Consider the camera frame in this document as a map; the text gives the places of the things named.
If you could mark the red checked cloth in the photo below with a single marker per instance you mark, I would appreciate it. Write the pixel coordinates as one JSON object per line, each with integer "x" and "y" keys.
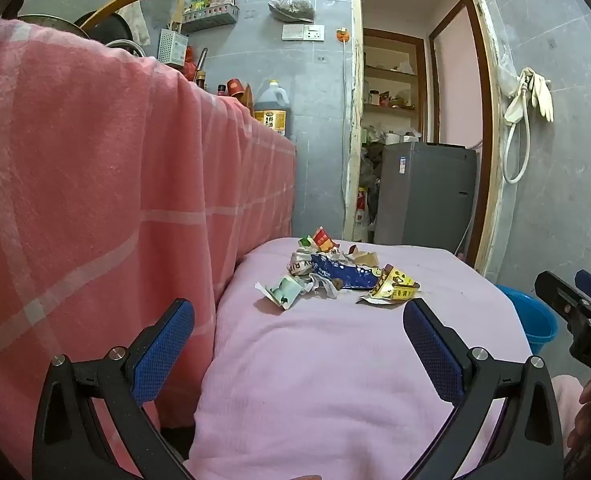
{"x": 100, "y": 185}

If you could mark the wooden door frame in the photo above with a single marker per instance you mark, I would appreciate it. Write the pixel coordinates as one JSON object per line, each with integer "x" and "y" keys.
{"x": 357, "y": 85}

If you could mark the pink flower print blanket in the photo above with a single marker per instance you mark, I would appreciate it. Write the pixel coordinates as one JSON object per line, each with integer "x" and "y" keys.
{"x": 325, "y": 385}

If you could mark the yellow snack wrapper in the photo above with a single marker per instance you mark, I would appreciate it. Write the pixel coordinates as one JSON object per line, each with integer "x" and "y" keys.
{"x": 393, "y": 285}

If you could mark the blue snack wrapper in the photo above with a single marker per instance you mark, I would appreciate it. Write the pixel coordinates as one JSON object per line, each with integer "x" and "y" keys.
{"x": 345, "y": 272}

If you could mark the red yellow wrapper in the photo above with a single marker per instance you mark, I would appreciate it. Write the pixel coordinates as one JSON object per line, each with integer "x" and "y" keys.
{"x": 321, "y": 240}

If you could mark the wooden spatula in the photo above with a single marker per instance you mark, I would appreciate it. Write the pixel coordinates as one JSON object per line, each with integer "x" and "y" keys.
{"x": 178, "y": 12}

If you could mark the white red sack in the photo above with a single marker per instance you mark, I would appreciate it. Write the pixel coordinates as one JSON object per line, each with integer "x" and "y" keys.
{"x": 361, "y": 215}

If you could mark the cream rubber glove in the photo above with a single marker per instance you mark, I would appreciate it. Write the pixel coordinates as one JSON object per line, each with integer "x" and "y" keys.
{"x": 515, "y": 105}
{"x": 543, "y": 97}

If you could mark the grey wrapper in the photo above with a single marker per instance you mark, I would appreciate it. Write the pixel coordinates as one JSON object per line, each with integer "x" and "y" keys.
{"x": 328, "y": 287}

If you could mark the white wall socket panel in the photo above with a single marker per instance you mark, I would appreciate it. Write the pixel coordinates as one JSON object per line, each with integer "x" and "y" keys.
{"x": 303, "y": 32}

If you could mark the pink towel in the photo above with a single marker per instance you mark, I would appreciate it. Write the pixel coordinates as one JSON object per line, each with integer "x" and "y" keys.
{"x": 565, "y": 400}

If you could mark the white utensil holder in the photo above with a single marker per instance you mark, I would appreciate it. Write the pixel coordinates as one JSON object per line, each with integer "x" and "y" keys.
{"x": 173, "y": 47}

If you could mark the black frying pan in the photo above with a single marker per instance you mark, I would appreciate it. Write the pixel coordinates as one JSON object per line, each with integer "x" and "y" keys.
{"x": 105, "y": 27}

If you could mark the dark bottle yellow label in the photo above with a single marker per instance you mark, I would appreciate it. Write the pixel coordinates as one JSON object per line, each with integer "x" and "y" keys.
{"x": 201, "y": 82}

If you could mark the beige rag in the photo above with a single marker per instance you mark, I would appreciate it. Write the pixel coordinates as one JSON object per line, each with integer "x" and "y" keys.
{"x": 136, "y": 22}

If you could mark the grey metal pot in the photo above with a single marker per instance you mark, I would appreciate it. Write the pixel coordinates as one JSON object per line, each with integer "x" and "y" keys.
{"x": 50, "y": 24}

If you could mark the orange wall hook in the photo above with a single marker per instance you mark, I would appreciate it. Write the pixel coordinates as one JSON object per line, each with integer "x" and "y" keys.
{"x": 343, "y": 35}

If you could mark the red mesh bag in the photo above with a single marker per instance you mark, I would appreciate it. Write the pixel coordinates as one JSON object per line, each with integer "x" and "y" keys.
{"x": 190, "y": 62}

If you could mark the green white wrapper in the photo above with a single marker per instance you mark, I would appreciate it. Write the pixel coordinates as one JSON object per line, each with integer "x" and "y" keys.
{"x": 285, "y": 292}

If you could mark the wooden wall shelf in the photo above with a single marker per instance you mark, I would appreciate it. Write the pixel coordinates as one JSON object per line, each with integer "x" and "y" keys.
{"x": 390, "y": 71}

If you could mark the grey wall shelf rack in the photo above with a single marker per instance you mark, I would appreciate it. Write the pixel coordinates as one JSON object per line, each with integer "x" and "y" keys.
{"x": 210, "y": 19}

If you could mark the grey washing machine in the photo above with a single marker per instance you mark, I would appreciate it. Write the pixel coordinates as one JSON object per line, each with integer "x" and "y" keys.
{"x": 425, "y": 200}

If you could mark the large dark oil jug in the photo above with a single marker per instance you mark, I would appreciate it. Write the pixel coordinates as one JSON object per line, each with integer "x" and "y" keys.
{"x": 270, "y": 107}

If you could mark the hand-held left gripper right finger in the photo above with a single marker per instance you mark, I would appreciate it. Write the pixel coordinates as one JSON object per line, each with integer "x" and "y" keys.
{"x": 433, "y": 355}

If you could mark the brown paper piece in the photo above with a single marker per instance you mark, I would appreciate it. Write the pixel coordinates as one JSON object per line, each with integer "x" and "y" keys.
{"x": 368, "y": 258}

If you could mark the blue plastic bucket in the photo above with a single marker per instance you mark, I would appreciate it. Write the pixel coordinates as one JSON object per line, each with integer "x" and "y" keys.
{"x": 535, "y": 320}

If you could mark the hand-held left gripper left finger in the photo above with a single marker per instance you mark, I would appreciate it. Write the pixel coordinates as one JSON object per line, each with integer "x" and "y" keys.
{"x": 165, "y": 350}

